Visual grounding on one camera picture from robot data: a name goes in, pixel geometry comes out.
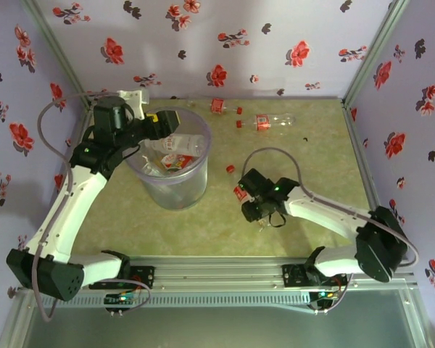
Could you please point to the aluminium mounting rail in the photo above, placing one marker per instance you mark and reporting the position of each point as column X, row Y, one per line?
column 217, row 275

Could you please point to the clear bottle white red-text label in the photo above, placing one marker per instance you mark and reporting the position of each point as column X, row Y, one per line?
column 174, row 144

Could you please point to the small green circuit board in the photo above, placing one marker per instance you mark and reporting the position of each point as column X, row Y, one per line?
column 324, row 294
column 121, row 299

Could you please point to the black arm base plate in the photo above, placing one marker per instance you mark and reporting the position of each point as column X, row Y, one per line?
column 145, row 277
column 291, row 275

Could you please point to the aluminium frame corner post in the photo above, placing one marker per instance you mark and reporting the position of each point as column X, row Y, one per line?
column 59, row 54
column 372, row 54

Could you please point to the aluminium frame leg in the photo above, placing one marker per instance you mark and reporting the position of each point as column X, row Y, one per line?
column 16, row 322
column 419, row 319

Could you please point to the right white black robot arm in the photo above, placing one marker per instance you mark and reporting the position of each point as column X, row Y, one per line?
column 326, row 214

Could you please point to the aluminium side rail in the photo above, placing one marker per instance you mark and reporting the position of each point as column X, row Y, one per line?
column 85, row 121
column 361, row 156

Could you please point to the clear cola bottle red label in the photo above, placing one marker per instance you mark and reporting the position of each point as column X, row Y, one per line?
column 217, row 106
column 262, row 122
column 241, row 193

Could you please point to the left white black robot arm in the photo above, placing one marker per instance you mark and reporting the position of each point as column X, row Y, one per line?
column 65, row 217

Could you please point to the clear plastic bin purple rim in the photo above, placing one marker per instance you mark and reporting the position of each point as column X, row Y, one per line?
column 177, row 192

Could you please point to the clear bottle green white label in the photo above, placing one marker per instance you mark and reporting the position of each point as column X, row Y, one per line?
column 175, row 161

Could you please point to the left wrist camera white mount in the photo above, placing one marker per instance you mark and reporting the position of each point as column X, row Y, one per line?
column 134, row 99

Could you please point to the brushed metal panel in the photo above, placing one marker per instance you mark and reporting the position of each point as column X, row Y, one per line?
column 217, row 330

